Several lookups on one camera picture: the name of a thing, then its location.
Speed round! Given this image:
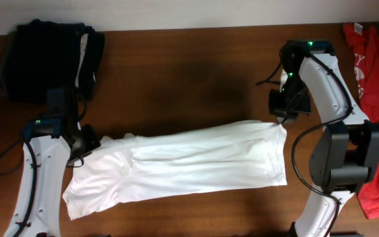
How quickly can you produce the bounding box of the white t-shirt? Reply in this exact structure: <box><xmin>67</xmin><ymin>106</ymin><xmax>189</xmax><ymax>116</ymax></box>
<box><xmin>63</xmin><ymin>120</ymin><xmax>287</xmax><ymax>220</ymax></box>

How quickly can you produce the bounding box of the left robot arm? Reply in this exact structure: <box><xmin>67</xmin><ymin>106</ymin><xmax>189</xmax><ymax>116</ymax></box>
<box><xmin>4</xmin><ymin>118</ymin><xmax>100</xmax><ymax>236</ymax></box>

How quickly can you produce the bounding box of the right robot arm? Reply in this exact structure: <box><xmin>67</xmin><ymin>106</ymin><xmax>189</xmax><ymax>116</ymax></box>
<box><xmin>268</xmin><ymin>40</ymin><xmax>379</xmax><ymax>237</ymax></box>

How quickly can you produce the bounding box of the folded black clothes stack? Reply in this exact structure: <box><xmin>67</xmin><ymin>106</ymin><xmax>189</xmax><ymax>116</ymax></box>
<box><xmin>0</xmin><ymin>19</ymin><xmax>105</xmax><ymax>104</ymax></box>

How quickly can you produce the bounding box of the right black cable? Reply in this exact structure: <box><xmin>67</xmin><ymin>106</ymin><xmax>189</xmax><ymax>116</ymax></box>
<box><xmin>255</xmin><ymin>55</ymin><xmax>355</xmax><ymax>237</ymax></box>

